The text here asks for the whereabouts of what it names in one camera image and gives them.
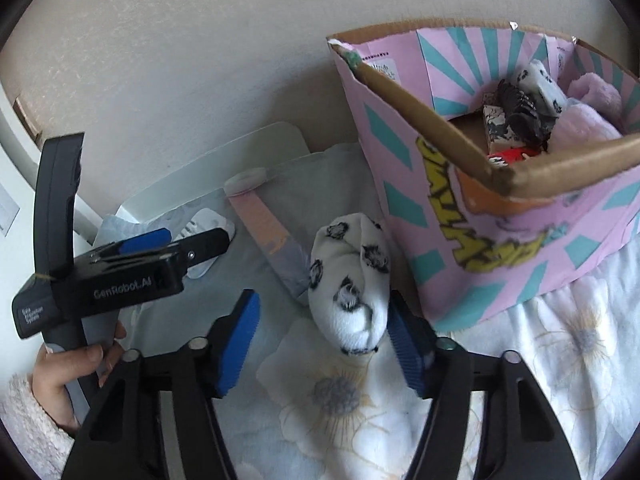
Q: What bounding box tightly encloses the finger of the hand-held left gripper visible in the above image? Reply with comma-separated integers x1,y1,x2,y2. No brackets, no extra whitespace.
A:
167,228,231,274
92,228,172,261

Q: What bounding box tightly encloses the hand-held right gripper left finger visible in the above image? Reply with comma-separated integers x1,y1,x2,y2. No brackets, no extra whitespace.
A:
60,289,262,480

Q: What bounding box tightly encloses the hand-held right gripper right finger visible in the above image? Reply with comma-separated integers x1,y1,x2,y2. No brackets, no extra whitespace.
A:
387,291,584,480

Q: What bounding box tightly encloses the white sock with black print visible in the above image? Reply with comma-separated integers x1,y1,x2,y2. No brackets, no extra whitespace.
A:
306,212,392,358
510,59,571,116

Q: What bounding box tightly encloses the pink striped cardboard box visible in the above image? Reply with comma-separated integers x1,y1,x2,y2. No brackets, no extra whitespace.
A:
326,19,640,333

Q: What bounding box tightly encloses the pink fluffy cloth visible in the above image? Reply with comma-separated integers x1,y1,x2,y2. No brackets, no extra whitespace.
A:
547,72,626,154

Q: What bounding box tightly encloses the person's left forearm fuzzy sleeve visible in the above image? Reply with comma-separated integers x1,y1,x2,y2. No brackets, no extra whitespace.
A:
0,372,76,467

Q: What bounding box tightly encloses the person's left hand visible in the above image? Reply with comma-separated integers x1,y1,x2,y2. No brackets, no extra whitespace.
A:
32,322,128,432

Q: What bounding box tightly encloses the silver pill blister pack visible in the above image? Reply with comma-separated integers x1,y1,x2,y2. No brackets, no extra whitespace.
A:
177,208,236,281

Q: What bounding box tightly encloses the white plastic tray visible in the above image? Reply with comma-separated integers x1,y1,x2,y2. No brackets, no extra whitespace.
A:
120,121,311,222

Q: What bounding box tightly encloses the floral bedsheet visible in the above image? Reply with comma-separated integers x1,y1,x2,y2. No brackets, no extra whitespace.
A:
75,142,640,480

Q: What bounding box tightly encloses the red snack packet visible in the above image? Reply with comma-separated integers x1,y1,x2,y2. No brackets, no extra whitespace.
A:
486,145,546,167

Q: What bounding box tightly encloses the black rolled sock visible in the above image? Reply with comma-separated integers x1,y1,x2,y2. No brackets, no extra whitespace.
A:
495,80,558,144

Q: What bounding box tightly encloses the pink strap with white buckle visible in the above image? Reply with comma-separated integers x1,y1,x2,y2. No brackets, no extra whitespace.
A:
223,167,313,306

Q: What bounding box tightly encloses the white window frame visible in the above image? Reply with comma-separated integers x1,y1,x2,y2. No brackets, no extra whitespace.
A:
0,77,101,246

